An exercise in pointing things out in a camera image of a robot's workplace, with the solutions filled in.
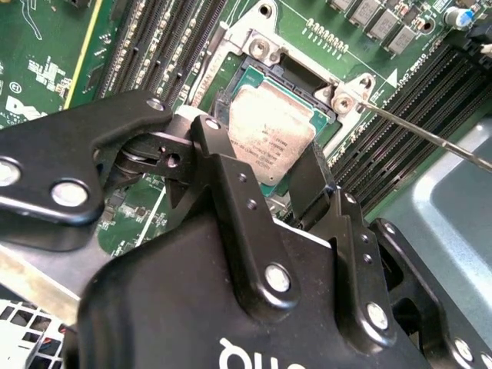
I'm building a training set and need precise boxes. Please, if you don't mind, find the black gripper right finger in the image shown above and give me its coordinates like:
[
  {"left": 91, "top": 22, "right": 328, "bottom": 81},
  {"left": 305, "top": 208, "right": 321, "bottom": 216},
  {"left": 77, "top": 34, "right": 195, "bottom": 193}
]
[{"left": 290, "top": 142, "right": 487, "bottom": 369}]

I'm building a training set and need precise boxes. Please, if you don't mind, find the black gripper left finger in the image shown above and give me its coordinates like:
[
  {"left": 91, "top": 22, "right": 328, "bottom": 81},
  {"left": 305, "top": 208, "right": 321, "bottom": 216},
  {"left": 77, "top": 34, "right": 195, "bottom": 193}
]
[{"left": 0, "top": 91, "right": 302, "bottom": 318}]

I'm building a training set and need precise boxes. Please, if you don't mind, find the silver CPU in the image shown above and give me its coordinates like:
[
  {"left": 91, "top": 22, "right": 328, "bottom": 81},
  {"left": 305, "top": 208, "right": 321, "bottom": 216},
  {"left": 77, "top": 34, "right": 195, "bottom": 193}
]
[{"left": 224, "top": 64, "right": 334, "bottom": 199}]

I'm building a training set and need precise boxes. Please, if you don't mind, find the thin metal locking lever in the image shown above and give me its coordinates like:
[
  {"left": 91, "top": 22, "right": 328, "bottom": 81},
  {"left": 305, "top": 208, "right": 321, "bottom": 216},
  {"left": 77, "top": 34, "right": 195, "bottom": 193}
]
[{"left": 355, "top": 98, "right": 492, "bottom": 173}]

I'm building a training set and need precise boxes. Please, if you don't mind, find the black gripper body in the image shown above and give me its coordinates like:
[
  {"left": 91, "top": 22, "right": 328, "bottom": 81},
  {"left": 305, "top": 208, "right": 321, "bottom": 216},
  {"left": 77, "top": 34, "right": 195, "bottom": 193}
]
[{"left": 63, "top": 217, "right": 427, "bottom": 369}]

